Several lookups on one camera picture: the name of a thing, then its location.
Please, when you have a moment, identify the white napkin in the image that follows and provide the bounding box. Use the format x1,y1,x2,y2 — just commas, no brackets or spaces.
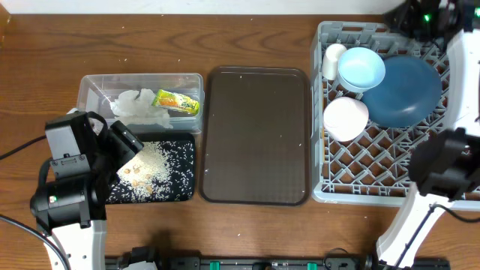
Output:
109,88,173,129

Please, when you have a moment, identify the rice food waste pile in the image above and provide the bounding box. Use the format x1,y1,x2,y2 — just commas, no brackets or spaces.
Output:
112,140,194,202

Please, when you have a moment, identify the dark blue plate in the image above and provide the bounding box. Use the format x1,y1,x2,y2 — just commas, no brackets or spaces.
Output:
361,55,442,128

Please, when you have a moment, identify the green orange snack wrapper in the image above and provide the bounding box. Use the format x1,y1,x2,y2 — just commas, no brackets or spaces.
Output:
151,89,200,115

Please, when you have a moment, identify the light blue bowl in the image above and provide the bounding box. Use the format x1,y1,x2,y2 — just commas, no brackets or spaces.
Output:
337,47,386,93

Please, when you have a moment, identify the cream cup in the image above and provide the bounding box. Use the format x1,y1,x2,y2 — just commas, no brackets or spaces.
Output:
322,43,347,80

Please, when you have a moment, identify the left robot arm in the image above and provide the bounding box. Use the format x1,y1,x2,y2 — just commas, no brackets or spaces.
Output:
30,110,144,269

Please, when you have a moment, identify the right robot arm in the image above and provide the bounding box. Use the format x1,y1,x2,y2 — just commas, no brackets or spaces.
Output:
365,0,479,269

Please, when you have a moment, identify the grey dishwasher rack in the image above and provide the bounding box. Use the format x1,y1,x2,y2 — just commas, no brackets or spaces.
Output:
310,20,480,212

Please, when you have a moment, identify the black rectangular bin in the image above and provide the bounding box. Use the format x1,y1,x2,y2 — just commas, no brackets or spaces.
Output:
108,132,197,205

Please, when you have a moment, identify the clear plastic bin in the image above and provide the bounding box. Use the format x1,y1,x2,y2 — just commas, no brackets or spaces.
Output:
76,73,205,134

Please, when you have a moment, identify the brown plastic tray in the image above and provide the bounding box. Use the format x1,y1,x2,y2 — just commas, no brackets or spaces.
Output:
199,66,311,206

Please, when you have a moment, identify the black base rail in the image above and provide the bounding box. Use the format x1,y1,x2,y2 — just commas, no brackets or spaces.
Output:
104,246,451,270

